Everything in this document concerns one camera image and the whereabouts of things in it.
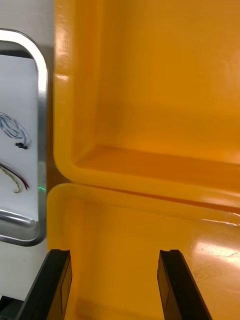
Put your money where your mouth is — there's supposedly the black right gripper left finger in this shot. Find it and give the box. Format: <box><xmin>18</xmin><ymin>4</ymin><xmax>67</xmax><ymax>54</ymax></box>
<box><xmin>15</xmin><ymin>248</ymin><xmax>74</xmax><ymax>320</ymax></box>

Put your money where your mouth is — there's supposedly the yellow-orange plastic bin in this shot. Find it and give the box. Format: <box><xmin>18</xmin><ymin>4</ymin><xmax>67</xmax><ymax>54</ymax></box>
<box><xmin>46</xmin><ymin>183</ymin><xmax>240</xmax><ymax>320</ymax></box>
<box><xmin>53</xmin><ymin>0</ymin><xmax>240</xmax><ymax>211</ymax></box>

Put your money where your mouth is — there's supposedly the white paper sheet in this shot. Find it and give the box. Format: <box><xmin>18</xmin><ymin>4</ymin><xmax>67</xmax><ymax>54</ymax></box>
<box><xmin>0</xmin><ymin>53</ymin><xmax>40</xmax><ymax>222</ymax></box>

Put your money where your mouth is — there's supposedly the red and green-yellow wire harness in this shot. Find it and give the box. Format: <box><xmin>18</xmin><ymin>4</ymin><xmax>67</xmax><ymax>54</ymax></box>
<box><xmin>0</xmin><ymin>162</ymin><xmax>31</xmax><ymax>194</ymax></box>

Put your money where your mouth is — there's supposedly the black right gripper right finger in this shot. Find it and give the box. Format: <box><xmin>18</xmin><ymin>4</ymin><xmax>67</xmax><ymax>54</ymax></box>
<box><xmin>156</xmin><ymin>249</ymin><xmax>214</xmax><ymax>320</ymax></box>

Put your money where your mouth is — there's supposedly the steel tray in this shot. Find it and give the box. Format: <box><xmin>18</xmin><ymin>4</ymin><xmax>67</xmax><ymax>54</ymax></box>
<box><xmin>0</xmin><ymin>28</ymin><xmax>49</xmax><ymax>248</ymax></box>

